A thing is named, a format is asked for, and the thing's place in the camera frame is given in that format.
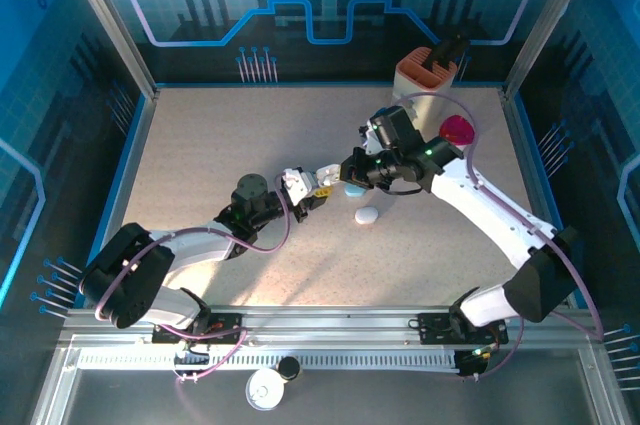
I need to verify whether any white oval earbud case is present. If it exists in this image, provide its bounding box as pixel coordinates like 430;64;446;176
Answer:
354;205;380;226

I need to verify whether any magenta plastic bowl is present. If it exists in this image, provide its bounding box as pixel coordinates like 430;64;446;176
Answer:
438;114;476;148

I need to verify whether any beige knife block orange top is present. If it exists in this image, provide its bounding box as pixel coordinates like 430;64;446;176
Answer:
391;47;457;139

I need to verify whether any black round cap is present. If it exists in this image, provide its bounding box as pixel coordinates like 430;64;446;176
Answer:
277;356;302;381

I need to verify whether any white round lid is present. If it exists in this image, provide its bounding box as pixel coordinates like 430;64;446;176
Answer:
245;368;287;412

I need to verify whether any black electronics box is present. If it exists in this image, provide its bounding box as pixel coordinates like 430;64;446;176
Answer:
457;347;494;381

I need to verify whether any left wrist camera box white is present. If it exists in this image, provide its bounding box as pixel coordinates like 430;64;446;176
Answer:
281;166;319;206

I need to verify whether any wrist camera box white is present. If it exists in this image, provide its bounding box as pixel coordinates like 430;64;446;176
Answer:
357;122;376;155
281;166;319;206

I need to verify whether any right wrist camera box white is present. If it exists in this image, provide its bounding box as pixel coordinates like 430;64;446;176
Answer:
357;122;376;155

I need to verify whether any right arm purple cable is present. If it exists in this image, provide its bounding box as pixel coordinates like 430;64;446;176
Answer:
387;92;606;382

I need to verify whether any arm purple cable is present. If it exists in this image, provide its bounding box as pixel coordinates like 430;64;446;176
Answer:
387;92;606;382
93;172;249;385

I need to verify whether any black knife handle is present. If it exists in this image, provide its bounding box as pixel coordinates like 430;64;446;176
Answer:
442;30;471;64
428;39;454;70

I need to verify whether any aluminium table side rail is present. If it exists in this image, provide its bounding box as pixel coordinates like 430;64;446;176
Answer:
89;87;160;309
501;87;574;309

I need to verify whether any aluminium mounting rail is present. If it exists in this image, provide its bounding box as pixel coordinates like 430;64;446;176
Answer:
57;307;604;346

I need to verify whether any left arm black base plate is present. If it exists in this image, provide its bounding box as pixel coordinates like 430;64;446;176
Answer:
151;312;247;346

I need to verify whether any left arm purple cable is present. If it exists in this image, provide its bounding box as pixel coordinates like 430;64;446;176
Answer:
93;172;249;385

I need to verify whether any white slotted cable duct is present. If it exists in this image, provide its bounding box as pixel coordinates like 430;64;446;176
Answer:
77;352;461;372

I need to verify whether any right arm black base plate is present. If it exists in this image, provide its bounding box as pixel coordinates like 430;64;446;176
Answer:
417;312;510;346

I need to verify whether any aluminium frame post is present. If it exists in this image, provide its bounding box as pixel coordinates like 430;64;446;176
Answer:
54;0;160;100
501;0;599;100

